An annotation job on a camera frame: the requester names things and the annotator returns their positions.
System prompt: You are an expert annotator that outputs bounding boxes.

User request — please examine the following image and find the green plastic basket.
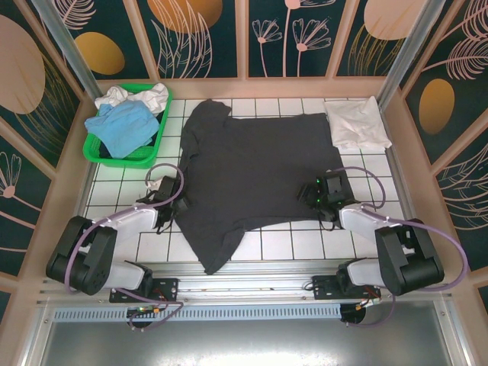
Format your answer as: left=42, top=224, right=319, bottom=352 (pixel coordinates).
left=82, top=82, right=175, bottom=170

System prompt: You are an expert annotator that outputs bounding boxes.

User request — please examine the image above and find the dark grey t-shirt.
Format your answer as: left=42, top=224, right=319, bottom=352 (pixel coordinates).
left=178, top=98, right=344, bottom=276

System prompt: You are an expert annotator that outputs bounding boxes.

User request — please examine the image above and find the folded white t-shirt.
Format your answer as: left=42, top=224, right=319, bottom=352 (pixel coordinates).
left=323, top=96, right=393, bottom=151

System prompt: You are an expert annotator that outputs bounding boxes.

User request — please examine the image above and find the light blue t-shirt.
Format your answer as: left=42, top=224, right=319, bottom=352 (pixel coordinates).
left=84, top=99, right=160, bottom=158

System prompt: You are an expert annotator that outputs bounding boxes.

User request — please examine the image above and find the crumpled white t-shirt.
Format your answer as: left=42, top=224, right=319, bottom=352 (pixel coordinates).
left=94, top=82, right=170, bottom=114

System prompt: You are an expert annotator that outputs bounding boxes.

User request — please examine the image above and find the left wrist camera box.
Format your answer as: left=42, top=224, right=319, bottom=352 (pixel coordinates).
left=147, top=175, right=177, bottom=197

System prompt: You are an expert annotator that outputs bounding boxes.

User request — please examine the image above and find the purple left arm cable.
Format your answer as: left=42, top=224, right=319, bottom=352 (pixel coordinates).
left=66, top=162, right=187, bottom=332

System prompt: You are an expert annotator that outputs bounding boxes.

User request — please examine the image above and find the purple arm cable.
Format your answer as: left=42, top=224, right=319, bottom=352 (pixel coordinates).
left=335, top=165, right=469, bottom=329
left=66, top=162, right=187, bottom=332

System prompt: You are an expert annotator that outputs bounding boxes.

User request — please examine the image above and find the aluminium side rail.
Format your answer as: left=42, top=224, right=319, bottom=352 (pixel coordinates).
left=56, top=167, right=96, bottom=275
left=375, top=109, right=438, bottom=270

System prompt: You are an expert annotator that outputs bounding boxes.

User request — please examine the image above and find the small power wire bundle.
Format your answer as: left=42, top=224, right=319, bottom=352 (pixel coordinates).
left=150, top=295, right=171, bottom=317
left=356, top=289, right=382, bottom=310

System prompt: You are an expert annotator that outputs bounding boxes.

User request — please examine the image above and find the aluminium front rail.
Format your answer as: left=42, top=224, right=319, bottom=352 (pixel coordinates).
left=36, top=261, right=454, bottom=306

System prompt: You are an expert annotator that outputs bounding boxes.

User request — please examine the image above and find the slotted grey cable duct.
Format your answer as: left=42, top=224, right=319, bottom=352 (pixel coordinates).
left=53, top=306, right=342, bottom=322

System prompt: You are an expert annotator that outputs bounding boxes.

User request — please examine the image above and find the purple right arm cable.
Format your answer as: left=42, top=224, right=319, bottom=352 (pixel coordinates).
left=335, top=165, right=469, bottom=329

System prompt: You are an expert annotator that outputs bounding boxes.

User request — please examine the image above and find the aluminium corner post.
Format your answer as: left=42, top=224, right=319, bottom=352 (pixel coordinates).
left=32, top=0, right=112, bottom=117
left=374, top=0, right=438, bottom=114

